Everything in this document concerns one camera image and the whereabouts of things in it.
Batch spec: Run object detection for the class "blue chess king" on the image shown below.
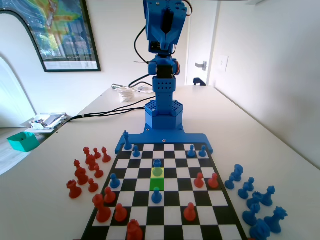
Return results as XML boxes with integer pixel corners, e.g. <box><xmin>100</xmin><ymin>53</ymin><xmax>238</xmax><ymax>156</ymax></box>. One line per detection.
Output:
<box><xmin>123</xmin><ymin>130</ymin><xmax>133</xmax><ymax>151</ymax></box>

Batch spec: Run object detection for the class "red chess knight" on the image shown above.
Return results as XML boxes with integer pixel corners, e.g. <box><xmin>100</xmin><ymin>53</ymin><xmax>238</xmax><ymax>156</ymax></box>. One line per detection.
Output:
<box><xmin>85</xmin><ymin>154</ymin><xmax>99</xmax><ymax>172</ymax></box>
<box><xmin>74</xmin><ymin>167</ymin><xmax>90</xmax><ymax>186</ymax></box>

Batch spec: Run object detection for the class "red chess rook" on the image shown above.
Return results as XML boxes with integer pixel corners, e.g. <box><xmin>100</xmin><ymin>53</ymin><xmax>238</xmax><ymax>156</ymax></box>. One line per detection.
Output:
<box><xmin>126</xmin><ymin>218</ymin><xmax>144</xmax><ymax>240</ymax></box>
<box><xmin>66</xmin><ymin>179</ymin><xmax>83</xmax><ymax>200</ymax></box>

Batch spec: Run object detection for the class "tall red chess queen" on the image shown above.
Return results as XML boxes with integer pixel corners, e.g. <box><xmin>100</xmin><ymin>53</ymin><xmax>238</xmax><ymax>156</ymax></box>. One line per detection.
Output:
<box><xmin>92</xmin><ymin>193</ymin><xmax>112</xmax><ymax>223</ymax></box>

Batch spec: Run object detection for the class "large blue chess queen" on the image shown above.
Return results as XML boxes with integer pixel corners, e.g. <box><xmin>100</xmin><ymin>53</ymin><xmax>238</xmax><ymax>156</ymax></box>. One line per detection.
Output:
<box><xmin>263</xmin><ymin>206</ymin><xmax>288</xmax><ymax>235</ymax></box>

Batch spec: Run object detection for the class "white paper packet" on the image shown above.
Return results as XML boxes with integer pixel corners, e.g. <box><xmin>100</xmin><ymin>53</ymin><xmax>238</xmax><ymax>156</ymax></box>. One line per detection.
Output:
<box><xmin>134</xmin><ymin>84</ymin><xmax>154</xmax><ymax>95</ymax></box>

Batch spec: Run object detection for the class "framed map poster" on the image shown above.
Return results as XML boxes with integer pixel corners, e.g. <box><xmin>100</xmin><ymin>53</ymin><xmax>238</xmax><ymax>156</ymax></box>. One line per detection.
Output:
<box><xmin>24</xmin><ymin>0</ymin><xmax>102</xmax><ymax>73</ymax></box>

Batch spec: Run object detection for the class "pile of papers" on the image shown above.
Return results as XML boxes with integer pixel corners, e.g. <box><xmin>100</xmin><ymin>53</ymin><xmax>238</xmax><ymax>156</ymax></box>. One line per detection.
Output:
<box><xmin>23</xmin><ymin>112</ymin><xmax>72</xmax><ymax>135</ymax></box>

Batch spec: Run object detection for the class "black and white chessboard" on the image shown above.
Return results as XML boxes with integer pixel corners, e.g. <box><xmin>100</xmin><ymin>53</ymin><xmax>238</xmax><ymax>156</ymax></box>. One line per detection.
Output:
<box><xmin>80</xmin><ymin>142</ymin><xmax>248</xmax><ymax>240</ymax></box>

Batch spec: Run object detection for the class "teal plastic box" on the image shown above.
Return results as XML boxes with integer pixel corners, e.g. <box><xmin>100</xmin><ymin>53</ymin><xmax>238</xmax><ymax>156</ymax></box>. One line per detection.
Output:
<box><xmin>6</xmin><ymin>131</ymin><xmax>40</xmax><ymax>153</ymax></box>

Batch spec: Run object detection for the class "silver door handle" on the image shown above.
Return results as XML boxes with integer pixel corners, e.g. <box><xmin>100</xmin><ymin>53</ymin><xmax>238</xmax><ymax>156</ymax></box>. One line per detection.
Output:
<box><xmin>194</xmin><ymin>60</ymin><xmax>208</xmax><ymax>72</ymax></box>

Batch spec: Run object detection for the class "black table cable bundle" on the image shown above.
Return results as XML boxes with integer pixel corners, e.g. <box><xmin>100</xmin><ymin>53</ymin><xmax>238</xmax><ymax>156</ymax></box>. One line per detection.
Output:
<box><xmin>59</xmin><ymin>98</ymin><xmax>149</xmax><ymax>126</ymax></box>

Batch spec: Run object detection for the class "blue arm base plate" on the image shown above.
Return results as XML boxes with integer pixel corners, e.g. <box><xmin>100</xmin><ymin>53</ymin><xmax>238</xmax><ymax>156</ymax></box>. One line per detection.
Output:
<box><xmin>114</xmin><ymin>123</ymin><xmax>215</xmax><ymax>155</ymax></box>

